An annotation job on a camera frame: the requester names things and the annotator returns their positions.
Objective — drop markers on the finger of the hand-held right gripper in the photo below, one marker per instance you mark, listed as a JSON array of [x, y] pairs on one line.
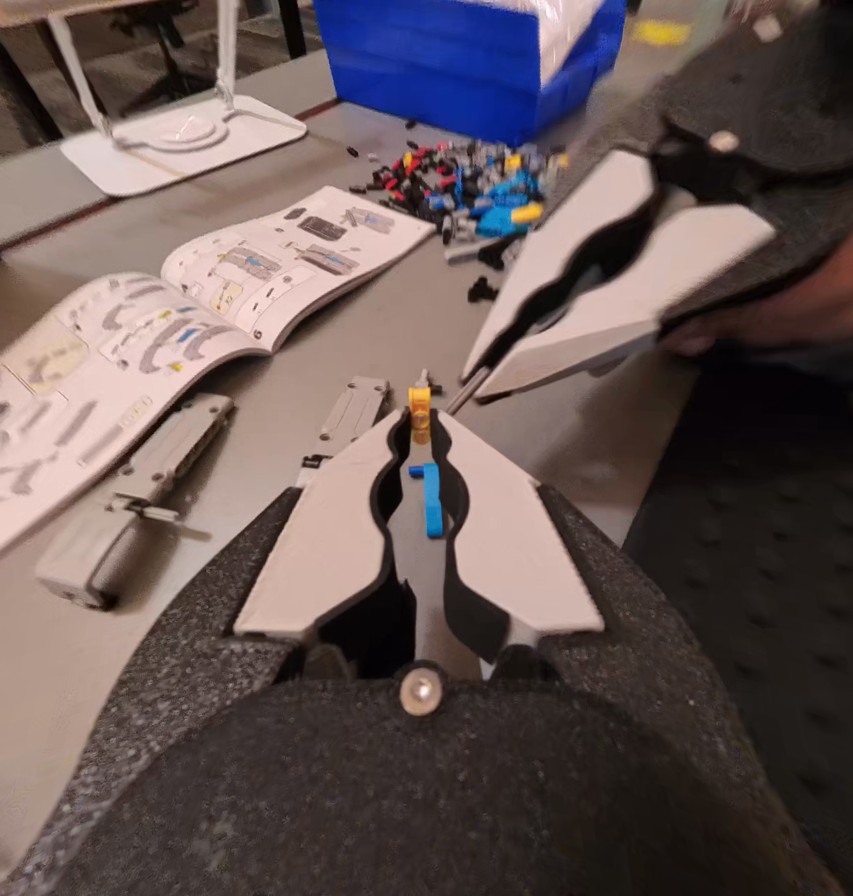
[[643, 280], [580, 210]]

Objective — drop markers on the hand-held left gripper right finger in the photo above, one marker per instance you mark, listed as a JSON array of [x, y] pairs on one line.
[[517, 560]]

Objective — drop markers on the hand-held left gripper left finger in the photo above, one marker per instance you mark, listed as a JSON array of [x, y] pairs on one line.
[[321, 553]]

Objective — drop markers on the blue toy beam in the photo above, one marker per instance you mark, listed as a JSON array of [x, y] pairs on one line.
[[432, 504]]

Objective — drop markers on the grey toy panel assembly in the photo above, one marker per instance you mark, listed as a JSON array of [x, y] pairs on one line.
[[346, 420], [132, 497]]

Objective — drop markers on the yellow toy connector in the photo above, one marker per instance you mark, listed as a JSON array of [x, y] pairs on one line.
[[419, 413]]

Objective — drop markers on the grey toy axle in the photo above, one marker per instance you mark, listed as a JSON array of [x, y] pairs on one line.
[[461, 395]]

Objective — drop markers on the grey toy connector with pin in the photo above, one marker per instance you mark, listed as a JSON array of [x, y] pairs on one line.
[[426, 381]]

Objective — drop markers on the grey desk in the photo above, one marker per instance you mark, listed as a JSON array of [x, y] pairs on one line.
[[293, 350]]

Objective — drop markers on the person's right hand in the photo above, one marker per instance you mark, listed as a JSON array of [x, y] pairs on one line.
[[804, 301]]

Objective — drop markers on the pile of toy building pieces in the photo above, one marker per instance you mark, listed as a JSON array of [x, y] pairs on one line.
[[482, 189]]

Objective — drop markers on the black toy connector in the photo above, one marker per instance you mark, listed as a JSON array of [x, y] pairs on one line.
[[482, 288]]

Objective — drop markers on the yellow tape strip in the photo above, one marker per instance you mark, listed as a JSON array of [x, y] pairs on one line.
[[661, 31]]

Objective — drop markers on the crumpled clear plastic bag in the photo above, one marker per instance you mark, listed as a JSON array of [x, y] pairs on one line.
[[566, 28]]

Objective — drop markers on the blue storage bin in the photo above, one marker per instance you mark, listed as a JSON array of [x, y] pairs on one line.
[[433, 63]]

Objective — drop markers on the white instruction booklet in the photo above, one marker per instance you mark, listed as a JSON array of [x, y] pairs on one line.
[[188, 301]]

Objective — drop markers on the white metal stand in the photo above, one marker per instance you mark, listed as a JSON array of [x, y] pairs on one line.
[[181, 140]]

